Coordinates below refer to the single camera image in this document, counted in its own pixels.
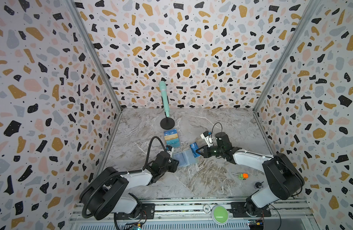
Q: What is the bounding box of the black corrugated cable hose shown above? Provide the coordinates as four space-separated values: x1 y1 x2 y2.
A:
81 136 167 219

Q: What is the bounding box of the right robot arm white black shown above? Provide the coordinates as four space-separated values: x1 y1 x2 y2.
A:
196 131 305 216

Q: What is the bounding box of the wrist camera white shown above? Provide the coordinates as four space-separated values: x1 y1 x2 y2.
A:
200 131 213 147
165 145 174 157

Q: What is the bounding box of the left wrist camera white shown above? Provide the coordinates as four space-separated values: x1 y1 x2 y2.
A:
165 145 174 157

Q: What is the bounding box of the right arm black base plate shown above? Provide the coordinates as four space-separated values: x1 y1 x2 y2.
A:
230 202 271 218

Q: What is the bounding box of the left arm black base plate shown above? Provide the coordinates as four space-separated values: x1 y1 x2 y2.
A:
116 203 155 221

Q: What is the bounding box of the small orange green toy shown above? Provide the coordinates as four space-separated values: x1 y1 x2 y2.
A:
238 172 249 180

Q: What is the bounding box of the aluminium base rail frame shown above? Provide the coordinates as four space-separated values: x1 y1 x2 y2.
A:
69 197 319 230

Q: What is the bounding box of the mint green microphone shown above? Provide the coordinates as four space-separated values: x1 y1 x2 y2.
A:
159 81 170 117

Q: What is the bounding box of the green round push button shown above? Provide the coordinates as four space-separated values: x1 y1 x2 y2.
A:
211 205 229 225

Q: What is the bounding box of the yellow VIP card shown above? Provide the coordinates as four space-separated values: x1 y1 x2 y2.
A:
164 133 178 141

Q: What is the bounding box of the black round microphone stand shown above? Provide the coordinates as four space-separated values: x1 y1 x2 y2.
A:
160 96 176 130

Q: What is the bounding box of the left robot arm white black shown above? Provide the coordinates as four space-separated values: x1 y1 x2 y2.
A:
80 151 179 220

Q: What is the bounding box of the blue VIP credit card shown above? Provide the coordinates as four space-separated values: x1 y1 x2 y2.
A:
190 142 200 158

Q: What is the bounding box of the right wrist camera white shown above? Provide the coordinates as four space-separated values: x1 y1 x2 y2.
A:
200 131 213 147

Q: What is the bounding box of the small black knob object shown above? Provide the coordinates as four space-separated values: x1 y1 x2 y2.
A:
254 182 264 190

